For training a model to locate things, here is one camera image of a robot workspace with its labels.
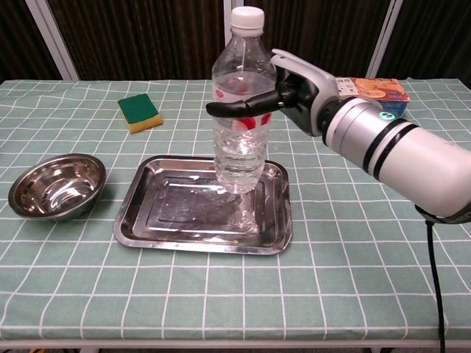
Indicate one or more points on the transparent plastic water bottle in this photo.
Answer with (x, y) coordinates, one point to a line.
(241, 110)

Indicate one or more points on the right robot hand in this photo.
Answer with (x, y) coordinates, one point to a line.
(298, 99)

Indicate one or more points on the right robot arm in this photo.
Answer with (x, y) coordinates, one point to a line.
(397, 154)

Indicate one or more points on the stainless steel bowl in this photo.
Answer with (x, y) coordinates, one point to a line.
(57, 187)

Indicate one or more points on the rectangular stainless steel tray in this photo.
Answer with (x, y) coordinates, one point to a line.
(191, 217)

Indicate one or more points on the green checked tablecloth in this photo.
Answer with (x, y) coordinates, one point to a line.
(235, 287)

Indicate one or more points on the green and yellow sponge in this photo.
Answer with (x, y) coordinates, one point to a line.
(140, 112)

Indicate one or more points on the orange snack box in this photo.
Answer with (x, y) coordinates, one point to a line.
(375, 92)

